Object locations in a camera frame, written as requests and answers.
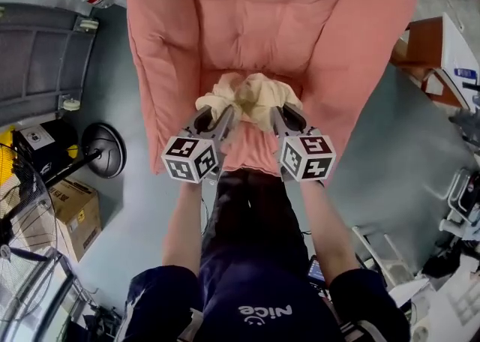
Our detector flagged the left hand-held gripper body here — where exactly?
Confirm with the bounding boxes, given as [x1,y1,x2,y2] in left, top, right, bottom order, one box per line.
[160,128,227,185]

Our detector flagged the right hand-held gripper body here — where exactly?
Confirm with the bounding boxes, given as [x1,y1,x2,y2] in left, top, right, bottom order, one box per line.
[277,126,338,183]

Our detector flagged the cream yellow cloth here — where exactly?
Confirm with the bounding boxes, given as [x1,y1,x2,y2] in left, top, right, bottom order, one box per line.
[194,72,304,134]

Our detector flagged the pink padded chair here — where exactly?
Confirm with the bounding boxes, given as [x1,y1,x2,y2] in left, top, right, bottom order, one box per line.
[114,0,419,188]

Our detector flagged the person's left forearm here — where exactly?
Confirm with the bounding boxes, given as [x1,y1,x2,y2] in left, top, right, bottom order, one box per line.
[160,181,206,278]

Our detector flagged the person's right forearm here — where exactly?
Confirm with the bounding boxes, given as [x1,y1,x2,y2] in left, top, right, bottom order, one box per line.
[298,178,362,286]

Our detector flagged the person's black trousers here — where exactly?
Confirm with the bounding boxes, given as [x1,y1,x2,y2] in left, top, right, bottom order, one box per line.
[200,169,313,278]

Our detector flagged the black standing fan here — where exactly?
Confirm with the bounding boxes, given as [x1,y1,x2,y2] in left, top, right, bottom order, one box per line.
[0,121,128,326]

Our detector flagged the large cardboard box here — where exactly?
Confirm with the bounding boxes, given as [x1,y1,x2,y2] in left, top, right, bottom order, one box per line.
[47,177,104,263]

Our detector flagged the yellow and black box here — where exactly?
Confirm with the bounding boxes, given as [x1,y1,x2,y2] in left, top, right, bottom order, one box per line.
[0,118,80,187]

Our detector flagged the person's navy shirt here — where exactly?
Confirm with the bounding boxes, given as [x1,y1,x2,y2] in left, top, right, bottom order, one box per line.
[115,257,413,342]

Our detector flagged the orange and white table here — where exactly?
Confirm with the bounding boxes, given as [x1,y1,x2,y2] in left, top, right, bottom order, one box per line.
[389,12,480,110]

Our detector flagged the grey cart with casters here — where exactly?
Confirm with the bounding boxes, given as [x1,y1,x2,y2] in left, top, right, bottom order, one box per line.
[0,2,101,128]

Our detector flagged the blue bottle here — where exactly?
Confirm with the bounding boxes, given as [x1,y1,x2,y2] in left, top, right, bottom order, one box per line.
[453,67,480,80]

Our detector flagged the large window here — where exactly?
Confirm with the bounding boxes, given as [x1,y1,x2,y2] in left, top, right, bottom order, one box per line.
[0,248,99,342]

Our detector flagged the black cable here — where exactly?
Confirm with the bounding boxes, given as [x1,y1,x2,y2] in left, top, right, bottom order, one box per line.
[200,196,212,237]

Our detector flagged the metal chair frame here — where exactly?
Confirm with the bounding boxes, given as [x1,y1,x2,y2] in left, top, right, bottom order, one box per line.
[438,166,480,237]

